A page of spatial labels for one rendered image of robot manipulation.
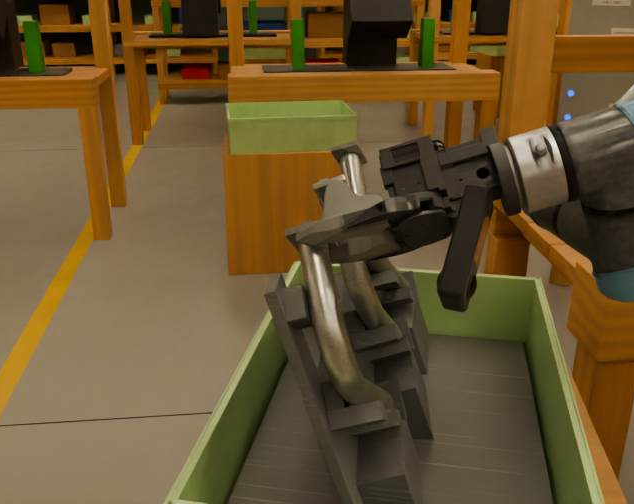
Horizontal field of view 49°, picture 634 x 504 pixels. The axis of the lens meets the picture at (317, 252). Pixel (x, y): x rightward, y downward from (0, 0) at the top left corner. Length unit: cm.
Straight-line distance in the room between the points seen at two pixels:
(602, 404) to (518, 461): 54
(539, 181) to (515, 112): 118
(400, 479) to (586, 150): 39
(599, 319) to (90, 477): 158
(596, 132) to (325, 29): 771
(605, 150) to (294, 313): 32
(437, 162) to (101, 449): 193
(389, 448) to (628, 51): 142
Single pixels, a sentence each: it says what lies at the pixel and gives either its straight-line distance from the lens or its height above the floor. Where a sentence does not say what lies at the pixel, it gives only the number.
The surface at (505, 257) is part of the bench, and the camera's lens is 195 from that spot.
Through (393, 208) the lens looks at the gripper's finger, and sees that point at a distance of 65.
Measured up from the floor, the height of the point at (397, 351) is 95.
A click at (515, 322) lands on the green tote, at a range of 124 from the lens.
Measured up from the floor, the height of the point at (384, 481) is 92.
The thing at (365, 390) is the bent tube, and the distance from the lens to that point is 72.
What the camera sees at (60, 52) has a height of 33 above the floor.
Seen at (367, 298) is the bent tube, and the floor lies 107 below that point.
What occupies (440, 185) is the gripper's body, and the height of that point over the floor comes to 125.
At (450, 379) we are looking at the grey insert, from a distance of 112.
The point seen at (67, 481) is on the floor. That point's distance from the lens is 235.
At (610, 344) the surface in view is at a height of 79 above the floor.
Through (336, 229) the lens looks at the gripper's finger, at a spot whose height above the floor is 121.
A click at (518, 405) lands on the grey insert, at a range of 108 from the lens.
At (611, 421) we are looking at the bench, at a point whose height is 61.
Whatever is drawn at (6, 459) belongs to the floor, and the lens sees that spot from 251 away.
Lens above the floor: 143
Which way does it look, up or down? 22 degrees down
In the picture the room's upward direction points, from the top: straight up
